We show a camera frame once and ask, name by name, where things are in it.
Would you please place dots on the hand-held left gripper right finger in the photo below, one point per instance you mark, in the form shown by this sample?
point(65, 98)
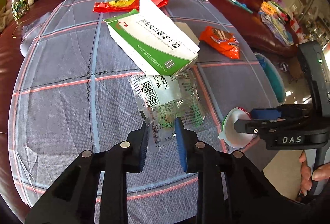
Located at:
point(180, 149)

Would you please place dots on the glass display cabinet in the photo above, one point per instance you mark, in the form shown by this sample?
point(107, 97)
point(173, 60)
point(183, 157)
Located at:
point(313, 2)

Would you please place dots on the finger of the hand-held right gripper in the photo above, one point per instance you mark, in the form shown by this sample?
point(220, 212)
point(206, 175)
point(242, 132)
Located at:
point(263, 113)
point(247, 127)

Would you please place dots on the clear printed plastic wrapper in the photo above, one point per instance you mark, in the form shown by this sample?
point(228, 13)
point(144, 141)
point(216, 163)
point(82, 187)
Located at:
point(190, 113)

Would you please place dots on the pile of folded clothes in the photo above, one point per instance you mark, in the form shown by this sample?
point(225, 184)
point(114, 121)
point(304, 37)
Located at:
point(279, 32)

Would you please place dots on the green white medicine box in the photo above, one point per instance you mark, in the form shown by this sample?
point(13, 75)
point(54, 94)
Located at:
point(154, 43)

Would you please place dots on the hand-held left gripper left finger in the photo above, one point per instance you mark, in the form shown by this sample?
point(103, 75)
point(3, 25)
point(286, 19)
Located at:
point(143, 146)

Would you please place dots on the blue plastic clip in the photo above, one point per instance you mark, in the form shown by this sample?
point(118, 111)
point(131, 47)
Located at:
point(247, 8)

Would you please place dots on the wooden side table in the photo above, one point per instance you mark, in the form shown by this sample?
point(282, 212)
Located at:
point(296, 73)

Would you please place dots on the blue-green plastic bucket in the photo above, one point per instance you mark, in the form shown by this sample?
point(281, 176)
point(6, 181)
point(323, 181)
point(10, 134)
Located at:
point(275, 82)

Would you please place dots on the beige plush toy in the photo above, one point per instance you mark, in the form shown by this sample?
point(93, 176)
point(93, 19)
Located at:
point(6, 19)

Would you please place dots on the red yellow snack wrapper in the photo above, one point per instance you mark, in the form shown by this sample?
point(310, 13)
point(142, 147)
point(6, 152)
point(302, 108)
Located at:
point(113, 4)

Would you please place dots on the bag of green beads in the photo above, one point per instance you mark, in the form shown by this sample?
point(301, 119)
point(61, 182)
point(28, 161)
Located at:
point(20, 6)

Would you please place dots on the white bowl with red rim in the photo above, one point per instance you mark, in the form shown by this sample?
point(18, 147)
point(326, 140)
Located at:
point(238, 114)

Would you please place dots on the person's right hand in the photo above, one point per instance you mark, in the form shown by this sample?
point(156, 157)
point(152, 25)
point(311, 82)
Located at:
point(306, 175)

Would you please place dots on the orange snack packet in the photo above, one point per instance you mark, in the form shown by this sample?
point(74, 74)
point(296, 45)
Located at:
point(219, 41)

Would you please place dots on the grey plaid tablecloth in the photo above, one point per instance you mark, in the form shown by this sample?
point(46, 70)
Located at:
point(64, 110)

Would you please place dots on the red white paper bag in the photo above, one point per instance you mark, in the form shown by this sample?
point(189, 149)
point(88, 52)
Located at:
point(297, 26)

